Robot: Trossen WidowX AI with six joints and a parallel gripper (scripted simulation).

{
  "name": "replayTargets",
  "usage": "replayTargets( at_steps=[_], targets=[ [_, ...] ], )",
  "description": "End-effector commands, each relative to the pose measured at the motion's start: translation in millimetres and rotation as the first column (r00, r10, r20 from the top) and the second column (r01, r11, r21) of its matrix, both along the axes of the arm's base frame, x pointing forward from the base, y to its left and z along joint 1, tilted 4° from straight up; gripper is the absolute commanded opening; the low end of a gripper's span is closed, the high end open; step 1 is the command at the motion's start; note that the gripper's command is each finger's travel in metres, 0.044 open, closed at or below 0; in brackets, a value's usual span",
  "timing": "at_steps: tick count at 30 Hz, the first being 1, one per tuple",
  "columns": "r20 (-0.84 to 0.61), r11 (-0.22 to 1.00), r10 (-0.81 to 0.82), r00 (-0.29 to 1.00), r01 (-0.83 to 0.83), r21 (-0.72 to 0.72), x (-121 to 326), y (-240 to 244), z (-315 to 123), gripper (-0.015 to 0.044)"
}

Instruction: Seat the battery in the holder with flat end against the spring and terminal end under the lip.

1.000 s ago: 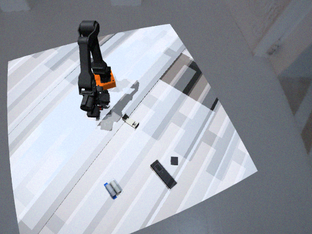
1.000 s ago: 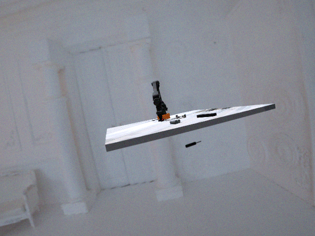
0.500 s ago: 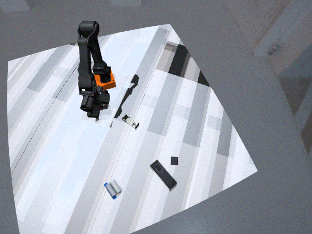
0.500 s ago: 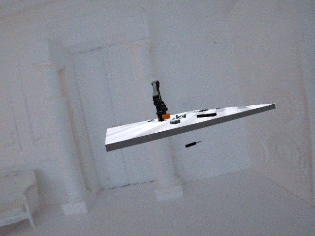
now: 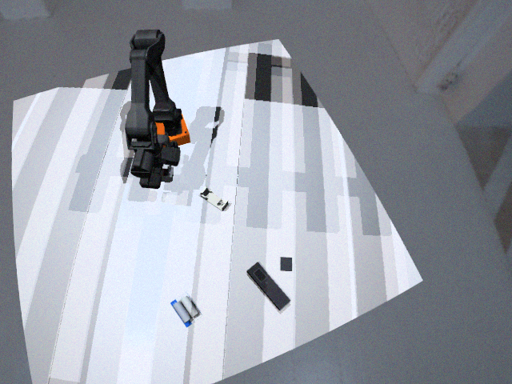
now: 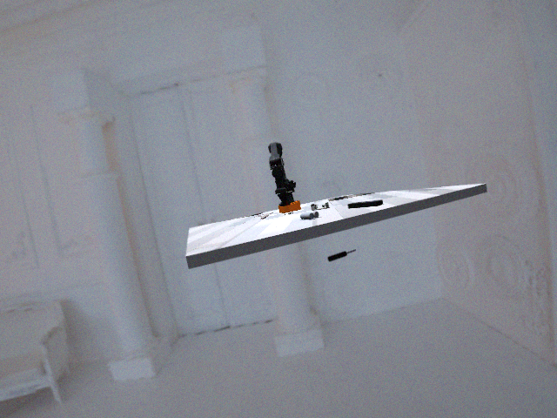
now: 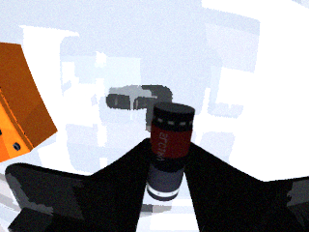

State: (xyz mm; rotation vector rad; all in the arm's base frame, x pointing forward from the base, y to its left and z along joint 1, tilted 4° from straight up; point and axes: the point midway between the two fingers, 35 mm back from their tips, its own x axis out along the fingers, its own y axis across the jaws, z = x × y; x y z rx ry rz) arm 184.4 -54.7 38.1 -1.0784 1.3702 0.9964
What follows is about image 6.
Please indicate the black-handled screwdriver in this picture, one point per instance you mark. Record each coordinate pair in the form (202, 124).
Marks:
(339, 255)

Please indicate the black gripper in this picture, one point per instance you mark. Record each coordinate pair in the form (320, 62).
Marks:
(280, 183)

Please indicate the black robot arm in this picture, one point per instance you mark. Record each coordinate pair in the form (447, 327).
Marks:
(277, 164)

